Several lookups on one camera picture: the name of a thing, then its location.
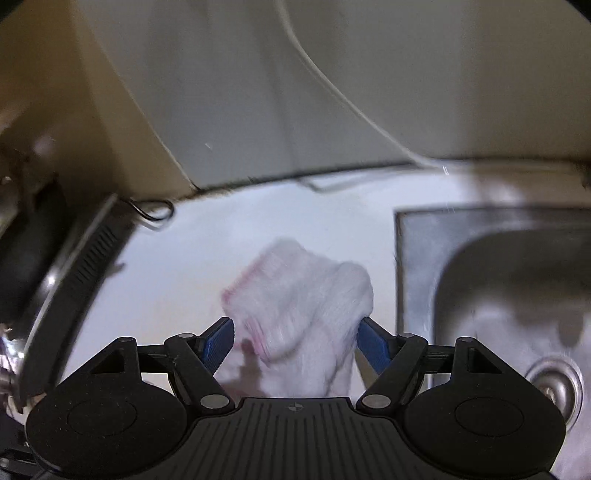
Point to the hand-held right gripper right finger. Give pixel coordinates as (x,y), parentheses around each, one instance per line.
(376,346)

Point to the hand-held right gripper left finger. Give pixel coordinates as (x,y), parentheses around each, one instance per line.
(217,344)

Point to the white towel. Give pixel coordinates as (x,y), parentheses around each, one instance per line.
(300,300)

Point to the stainless steel sink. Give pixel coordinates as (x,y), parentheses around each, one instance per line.
(485,286)

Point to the sink drain strainer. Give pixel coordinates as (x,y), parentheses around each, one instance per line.
(554,378)

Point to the black wok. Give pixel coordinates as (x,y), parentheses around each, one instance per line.
(27,267)

